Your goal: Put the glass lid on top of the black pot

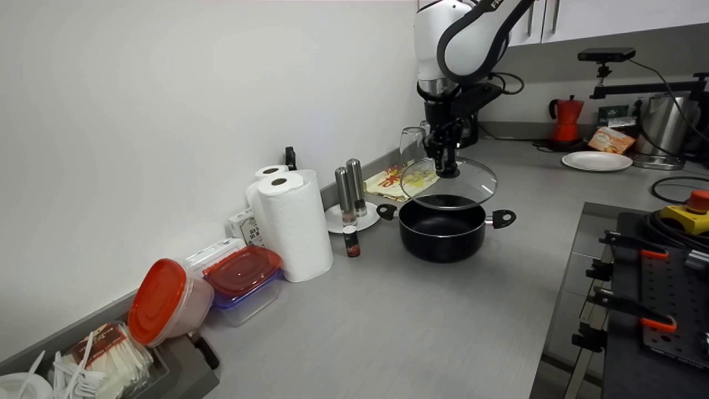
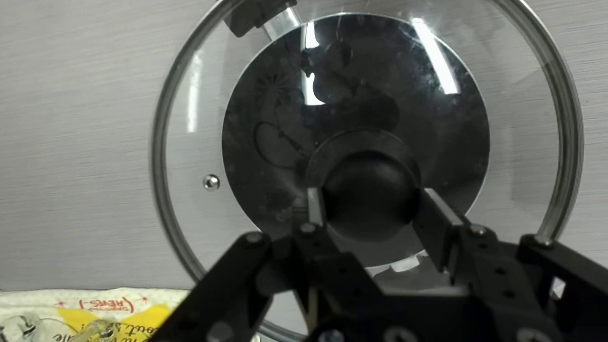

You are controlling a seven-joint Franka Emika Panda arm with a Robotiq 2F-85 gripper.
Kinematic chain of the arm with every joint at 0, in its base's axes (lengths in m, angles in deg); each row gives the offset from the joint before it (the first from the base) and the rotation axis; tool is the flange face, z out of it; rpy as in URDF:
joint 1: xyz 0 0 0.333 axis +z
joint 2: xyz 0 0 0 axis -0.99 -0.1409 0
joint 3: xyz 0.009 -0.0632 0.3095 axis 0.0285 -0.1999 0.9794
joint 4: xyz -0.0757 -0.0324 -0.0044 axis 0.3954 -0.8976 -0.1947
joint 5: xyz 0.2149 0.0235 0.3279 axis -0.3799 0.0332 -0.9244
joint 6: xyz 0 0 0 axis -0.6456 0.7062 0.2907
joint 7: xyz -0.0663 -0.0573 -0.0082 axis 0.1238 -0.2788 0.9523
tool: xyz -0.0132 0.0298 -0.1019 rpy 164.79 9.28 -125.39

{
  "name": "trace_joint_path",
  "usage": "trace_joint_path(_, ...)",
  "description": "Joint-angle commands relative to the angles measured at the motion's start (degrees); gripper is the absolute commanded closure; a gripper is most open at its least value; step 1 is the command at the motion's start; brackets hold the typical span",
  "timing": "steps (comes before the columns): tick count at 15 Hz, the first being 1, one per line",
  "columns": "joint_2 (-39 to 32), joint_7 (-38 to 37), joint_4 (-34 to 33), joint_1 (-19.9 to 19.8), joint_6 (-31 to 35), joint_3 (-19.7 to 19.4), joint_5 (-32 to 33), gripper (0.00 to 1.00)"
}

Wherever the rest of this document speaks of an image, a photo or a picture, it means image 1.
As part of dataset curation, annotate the white flat box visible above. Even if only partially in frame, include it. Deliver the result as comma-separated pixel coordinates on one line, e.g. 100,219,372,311
183,238,249,273

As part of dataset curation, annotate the black pot with two handles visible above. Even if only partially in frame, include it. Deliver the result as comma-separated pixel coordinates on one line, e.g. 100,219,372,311
374,193,519,267

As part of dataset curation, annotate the white wall cabinet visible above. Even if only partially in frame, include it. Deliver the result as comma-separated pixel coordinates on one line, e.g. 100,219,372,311
507,0,709,50

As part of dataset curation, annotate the stainless steel kettle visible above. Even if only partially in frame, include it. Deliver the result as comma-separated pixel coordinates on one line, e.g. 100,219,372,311
635,93,701,172

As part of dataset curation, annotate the round container with orange lid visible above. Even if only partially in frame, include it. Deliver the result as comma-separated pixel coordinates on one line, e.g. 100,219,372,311
126,257,216,351

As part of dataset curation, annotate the round glass lid black knob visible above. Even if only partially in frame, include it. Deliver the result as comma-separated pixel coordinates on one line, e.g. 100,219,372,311
396,154,500,213

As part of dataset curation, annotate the black pegboard panel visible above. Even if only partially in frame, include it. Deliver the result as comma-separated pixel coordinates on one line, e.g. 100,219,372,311
603,212,709,373

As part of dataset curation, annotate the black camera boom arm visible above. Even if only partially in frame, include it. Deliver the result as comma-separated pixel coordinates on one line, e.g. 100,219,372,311
589,62,709,102

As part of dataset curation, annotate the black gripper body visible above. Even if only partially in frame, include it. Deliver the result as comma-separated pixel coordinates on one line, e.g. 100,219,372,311
425,91,482,152

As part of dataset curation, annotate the white dinner plate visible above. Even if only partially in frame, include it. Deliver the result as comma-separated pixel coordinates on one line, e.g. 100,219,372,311
560,148,635,175

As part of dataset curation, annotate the orange snack packet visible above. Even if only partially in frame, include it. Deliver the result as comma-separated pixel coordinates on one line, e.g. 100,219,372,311
588,124,637,158

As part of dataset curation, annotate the small glass jar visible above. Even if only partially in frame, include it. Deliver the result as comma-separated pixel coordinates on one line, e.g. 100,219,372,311
396,122,434,162

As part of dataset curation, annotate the red moka pot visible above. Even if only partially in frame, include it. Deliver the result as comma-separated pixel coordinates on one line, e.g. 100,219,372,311
547,93,588,147

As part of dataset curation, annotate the silver pepper grinder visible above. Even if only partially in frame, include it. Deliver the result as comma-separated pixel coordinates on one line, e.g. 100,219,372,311
333,164,357,224
344,155,370,218

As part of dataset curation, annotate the white paper towel roll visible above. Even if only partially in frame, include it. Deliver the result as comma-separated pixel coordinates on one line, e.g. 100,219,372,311
254,172,334,285
243,162,293,222

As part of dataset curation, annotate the white round saucer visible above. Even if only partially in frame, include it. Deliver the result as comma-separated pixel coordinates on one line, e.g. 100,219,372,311
323,203,381,238

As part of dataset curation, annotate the grey cutlery tray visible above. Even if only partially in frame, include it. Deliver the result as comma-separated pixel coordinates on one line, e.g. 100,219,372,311
0,318,222,399

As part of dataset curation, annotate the white plastic cutlery bundle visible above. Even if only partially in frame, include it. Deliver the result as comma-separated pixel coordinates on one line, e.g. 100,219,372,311
44,331,159,399

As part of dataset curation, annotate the black cable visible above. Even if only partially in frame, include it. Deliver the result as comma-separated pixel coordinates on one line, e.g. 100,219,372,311
648,173,709,207

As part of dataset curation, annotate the yellow emergency stop box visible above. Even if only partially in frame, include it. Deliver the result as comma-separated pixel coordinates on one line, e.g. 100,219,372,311
658,189,709,238

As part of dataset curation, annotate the flat container with red lid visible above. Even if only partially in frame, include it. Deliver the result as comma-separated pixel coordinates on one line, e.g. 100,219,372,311
200,245,285,328

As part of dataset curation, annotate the black clamp with orange handle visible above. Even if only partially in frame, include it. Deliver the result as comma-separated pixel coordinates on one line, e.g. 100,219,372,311
585,287,681,337
595,229,673,267

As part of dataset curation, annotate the white wall socket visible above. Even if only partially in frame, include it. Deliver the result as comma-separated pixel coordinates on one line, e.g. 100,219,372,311
223,207,263,248

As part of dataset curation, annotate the black camera on stand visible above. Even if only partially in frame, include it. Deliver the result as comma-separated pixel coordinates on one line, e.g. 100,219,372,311
575,46,637,64

